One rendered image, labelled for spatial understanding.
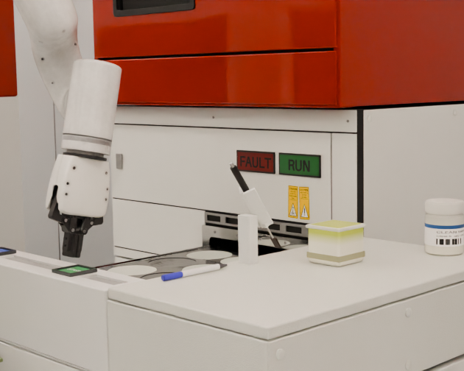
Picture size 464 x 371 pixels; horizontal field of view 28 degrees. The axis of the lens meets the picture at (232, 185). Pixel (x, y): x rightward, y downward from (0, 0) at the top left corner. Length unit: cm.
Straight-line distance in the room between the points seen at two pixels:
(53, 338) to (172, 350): 31
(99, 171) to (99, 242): 353
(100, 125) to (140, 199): 83
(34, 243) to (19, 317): 397
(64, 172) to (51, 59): 21
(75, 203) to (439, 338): 64
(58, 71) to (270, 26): 50
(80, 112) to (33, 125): 398
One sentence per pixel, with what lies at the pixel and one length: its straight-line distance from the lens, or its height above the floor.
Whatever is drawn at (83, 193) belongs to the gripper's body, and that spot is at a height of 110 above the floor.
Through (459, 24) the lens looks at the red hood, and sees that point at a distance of 218.
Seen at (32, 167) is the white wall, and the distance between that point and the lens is 558.
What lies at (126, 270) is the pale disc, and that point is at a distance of 190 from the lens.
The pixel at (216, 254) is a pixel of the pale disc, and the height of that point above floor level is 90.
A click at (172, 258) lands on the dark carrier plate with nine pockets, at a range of 201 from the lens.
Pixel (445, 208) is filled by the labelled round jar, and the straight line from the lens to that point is 168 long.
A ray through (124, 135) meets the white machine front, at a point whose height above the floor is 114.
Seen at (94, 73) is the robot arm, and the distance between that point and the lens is 157.
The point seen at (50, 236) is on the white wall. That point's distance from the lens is 550.
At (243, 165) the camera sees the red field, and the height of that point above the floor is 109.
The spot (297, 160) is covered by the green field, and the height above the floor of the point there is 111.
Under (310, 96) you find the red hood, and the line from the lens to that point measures 187.
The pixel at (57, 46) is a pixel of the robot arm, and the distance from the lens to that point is 162.
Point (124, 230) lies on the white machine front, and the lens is 244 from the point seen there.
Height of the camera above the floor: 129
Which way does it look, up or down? 7 degrees down
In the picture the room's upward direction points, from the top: 1 degrees counter-clockwise
